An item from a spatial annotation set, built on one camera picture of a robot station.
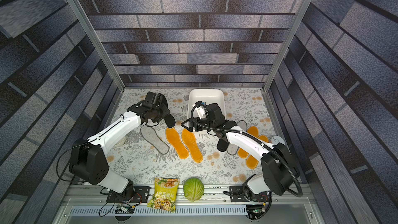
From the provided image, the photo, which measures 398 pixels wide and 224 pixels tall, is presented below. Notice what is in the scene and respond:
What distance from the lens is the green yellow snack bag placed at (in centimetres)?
70

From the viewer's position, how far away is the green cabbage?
0.70 meters

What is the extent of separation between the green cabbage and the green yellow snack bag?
0.06 meters
